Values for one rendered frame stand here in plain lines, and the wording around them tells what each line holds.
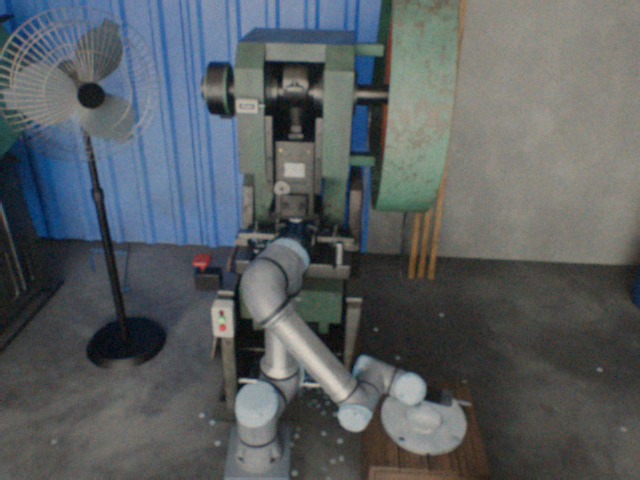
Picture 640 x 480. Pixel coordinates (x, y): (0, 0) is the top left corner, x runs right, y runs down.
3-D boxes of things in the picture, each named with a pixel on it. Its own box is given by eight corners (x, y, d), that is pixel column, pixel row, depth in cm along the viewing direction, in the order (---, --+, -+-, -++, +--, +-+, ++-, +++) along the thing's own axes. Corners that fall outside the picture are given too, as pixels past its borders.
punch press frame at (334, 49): (341, 390, 219) (362, 56, 154) (239, 383, 221) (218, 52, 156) (343, 283, 288) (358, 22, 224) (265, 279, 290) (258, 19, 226)
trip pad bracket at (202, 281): (222, 315, 203) (218, 273, 194) (197, 314, 204) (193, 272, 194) (225, 306, 208) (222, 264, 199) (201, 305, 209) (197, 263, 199)
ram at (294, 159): (313, 219, 195) (315, 143, 181) (273, 217, 196) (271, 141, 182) (316, 199, 210) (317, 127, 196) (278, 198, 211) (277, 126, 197)
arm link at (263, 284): (240, 273, 121) (378, 427, 124) (263, 251, 130) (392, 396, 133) (214, 294, 128) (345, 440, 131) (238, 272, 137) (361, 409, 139)
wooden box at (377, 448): (472, 539, 180) (491, 474, 163) (362, 531, 182) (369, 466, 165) (453, 443, 215) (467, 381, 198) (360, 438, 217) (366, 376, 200)
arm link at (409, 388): (398, 366, 135) (430, 379, 133) (400, 369, 146) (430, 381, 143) (387, 395, 134) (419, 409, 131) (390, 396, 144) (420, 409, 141)
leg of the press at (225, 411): (239, 423, 223) (226, 238, 179) (213, 421, 223) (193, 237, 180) (268, 296, 303) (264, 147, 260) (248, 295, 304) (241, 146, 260)
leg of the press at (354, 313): (365, 431, 220) (384, 246, 177) (338, 429, 221) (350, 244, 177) (361, 301, 301) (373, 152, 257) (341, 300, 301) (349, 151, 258)
